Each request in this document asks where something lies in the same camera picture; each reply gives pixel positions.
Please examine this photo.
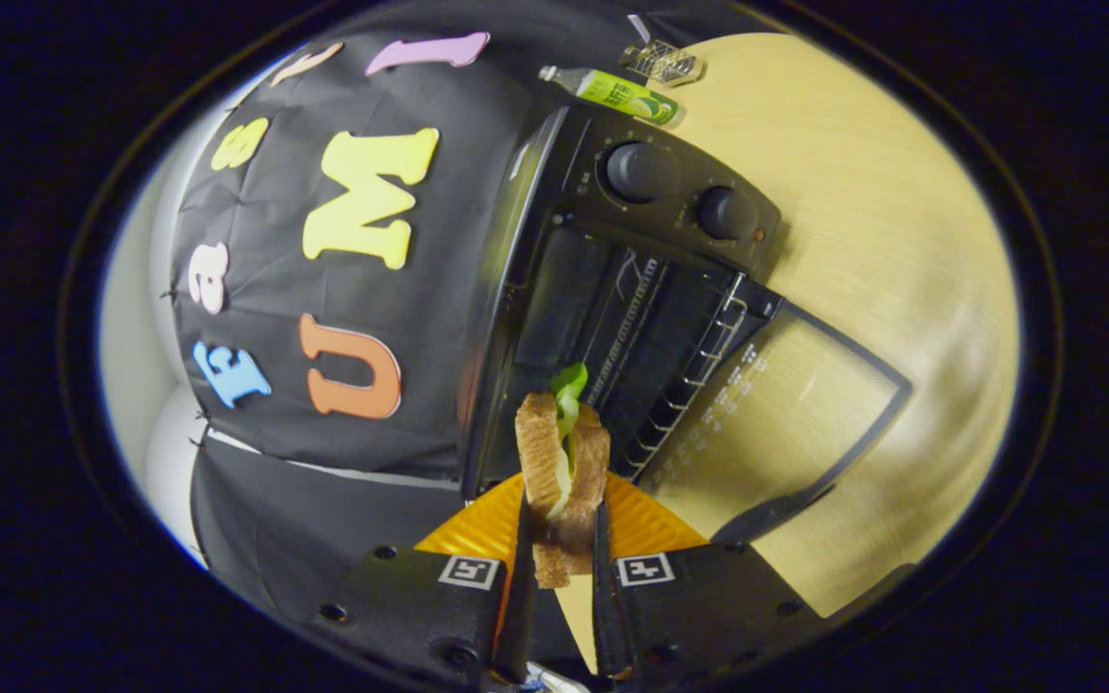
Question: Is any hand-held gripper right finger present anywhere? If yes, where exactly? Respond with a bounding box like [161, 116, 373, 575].
[591, 472, 830, 680]

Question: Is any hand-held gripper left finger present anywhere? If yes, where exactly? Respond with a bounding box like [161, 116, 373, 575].
[309, 472, 541, 689]

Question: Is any toasted sandwich with lettuce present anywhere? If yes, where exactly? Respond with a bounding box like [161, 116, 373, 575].
[514, 362, 611, 589]

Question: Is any black toaster oven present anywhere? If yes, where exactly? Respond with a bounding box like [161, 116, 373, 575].
[458, 104, 912, 545]

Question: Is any green label plastic bottle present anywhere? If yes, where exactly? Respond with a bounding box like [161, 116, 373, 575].
[538, 64, 681, 127]

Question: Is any small wire basket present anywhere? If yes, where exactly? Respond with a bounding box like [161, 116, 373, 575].
[620, 38, 705, 88]

